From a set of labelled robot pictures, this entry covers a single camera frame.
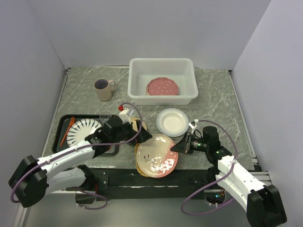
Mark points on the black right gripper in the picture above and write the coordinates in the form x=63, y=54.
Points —
x=184, y=145

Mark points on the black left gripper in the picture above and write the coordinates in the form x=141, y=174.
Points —
x=143, y=135

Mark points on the beige and pink plate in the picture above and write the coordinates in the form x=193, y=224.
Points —
x=155, y=157

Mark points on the pink polka dot plate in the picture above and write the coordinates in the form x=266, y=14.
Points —
x=162, y=86

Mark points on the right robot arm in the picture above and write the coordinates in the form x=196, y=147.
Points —
x=262, y=203

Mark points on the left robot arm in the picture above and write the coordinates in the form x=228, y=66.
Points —
x=35, y=178

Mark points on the white plastic bin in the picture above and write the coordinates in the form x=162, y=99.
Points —
x=180, y=70

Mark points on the woven bamboo plate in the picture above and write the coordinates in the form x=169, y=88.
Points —
x=137, y=167

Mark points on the white ceramic bowl plate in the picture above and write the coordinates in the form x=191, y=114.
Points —
x=172, y=122

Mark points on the clear small glass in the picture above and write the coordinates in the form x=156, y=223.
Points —
x=104, y=117

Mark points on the white blue striped plate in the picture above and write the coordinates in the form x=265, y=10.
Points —
x=80, y=130

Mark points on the beige ceramic mug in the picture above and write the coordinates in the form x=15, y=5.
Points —
x=104, y=89

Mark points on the black serving tray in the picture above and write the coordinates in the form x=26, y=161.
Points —
x=62, y=127

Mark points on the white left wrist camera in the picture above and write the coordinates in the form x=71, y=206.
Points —
x=125, y=114

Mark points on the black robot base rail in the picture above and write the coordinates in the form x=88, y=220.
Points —
x=129, y=184

